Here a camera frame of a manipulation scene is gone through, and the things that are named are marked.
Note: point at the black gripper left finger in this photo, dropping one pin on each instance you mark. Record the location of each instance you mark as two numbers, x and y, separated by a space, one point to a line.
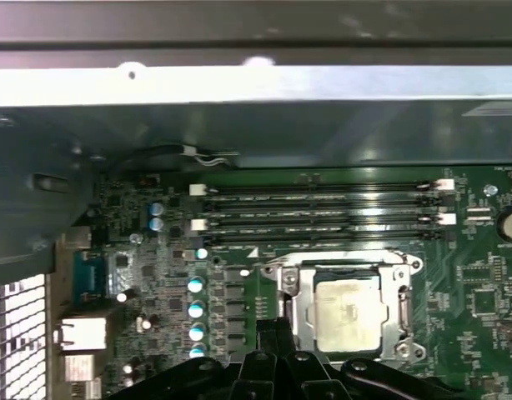
266 358

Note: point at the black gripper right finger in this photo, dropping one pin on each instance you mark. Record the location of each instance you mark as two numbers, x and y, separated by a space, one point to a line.
287 362

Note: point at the silver square CPU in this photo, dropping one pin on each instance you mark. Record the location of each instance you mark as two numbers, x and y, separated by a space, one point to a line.
347 312

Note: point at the metal socket cover frame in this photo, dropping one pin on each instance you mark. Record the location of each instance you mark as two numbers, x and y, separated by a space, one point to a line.
390 300

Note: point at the CPU socket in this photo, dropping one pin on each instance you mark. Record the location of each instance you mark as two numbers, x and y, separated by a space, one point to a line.
269 271

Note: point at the RAM slot black clips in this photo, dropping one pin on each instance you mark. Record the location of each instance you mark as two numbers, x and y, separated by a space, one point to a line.
322 238
281 203

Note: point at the RAM slot white clips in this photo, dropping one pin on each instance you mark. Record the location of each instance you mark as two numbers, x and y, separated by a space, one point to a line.
322 187

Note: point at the silver blue capacitor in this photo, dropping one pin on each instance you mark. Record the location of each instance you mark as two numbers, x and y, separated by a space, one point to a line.
196 310
156 208
156 224
202 253
196 333
196 285

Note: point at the green motherboard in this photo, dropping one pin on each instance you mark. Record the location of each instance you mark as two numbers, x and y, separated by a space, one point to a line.
468 333

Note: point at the silver metal rear port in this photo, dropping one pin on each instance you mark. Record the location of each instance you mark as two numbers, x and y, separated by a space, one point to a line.
83 333

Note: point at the blue rear port connector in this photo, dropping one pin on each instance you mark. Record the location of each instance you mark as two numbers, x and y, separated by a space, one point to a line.
89 279

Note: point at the black open PC case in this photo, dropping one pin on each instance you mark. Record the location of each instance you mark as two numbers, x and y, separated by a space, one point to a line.
256 125

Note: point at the silver motherboard screw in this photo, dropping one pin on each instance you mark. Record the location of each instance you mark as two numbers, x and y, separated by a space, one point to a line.
490 190

